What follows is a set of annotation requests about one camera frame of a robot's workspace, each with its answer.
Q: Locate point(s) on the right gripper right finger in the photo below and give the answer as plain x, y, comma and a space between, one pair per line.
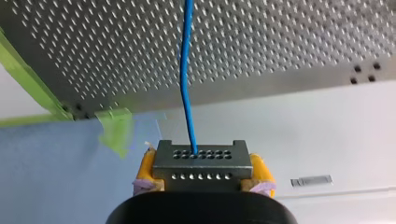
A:
261, 177

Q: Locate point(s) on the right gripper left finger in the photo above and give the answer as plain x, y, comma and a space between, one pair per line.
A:
145, 174

